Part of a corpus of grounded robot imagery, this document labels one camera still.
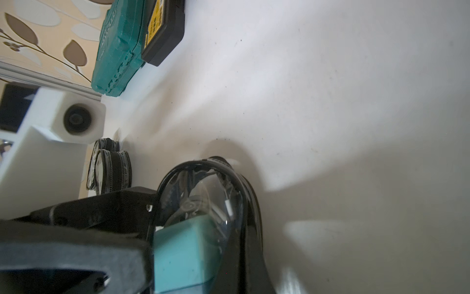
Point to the black yellow-label case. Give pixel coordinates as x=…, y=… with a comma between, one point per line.
x=164, y=30

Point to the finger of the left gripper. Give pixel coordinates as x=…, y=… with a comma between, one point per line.
x=126, y=212
x=126, y=261

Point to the green charger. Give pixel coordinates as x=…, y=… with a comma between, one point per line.
x=187, y=256

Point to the green plastic tool case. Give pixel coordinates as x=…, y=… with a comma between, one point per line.
x=120, y=44

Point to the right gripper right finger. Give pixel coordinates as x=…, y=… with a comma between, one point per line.
x=257, y=280

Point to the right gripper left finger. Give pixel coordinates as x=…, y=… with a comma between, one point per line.
x=228, y=279

